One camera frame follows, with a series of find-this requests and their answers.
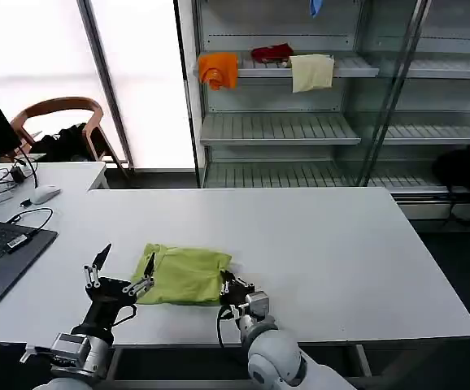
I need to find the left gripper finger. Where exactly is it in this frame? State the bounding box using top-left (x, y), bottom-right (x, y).
top-left (81, 242), bottom-right (113, 290)
top-left (121, 252), bottom-right (157, 296)

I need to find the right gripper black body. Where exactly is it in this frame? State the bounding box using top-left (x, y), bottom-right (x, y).
top-left (220, 279), bottom-right (257, 312)

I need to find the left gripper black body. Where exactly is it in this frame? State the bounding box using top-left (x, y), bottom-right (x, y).
top-left (82, 277), bottom-right (138, 332)

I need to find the light green shirt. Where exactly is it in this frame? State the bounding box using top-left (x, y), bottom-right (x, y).
top-left (131, 242), bottom-right (233, 307)

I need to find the dark grey laptop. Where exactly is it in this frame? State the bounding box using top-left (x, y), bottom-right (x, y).
top-left (0, 205), bottom-right (59, 327)

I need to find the white computer mouse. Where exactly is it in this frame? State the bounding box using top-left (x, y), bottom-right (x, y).
top-left (28, 184), bottom-right (63, 205)

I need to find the black clothing on chair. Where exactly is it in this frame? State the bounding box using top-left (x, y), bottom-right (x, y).
top-left (35, 123), bottom-right (98, 163)

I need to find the grey metal shelf with cloths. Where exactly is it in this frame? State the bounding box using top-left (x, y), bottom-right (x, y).
top-left (173, 0), bottom-right (470, 206)

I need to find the wooden armchair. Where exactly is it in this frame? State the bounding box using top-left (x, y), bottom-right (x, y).
top-left (9, 96), bottom-right (131, 180)

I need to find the black bag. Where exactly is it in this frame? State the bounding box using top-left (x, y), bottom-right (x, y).
top-left (431, 149), bottom-right (470, 197)

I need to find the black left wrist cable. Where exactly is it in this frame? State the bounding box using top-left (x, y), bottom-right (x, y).
top-left (111, 303), bottom-right (138, 330)

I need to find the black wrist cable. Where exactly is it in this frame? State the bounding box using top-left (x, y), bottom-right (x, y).
top-left (216, 303), bottom-right (245, 349)
top-left (111, 303), bottom-right (138, 330)

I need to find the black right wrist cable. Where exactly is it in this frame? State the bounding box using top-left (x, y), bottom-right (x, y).
top-left (216, 303), bottom-right (245, 349)

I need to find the black cable with loop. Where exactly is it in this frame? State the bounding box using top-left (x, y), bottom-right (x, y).
top-left (4, 206), bottom-right (54, 237)

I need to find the black upright cable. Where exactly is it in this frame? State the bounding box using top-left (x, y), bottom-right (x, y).
top-left (13, 145), bottom-right (40, 190)

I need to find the dark grey window post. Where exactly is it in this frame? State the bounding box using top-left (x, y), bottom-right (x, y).
top-left (76, 0), bottom-right (135, 170)

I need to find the grey metal glass door frame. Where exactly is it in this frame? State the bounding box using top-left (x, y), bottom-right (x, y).
top-left (359, 0), bottom-right (430, 188)

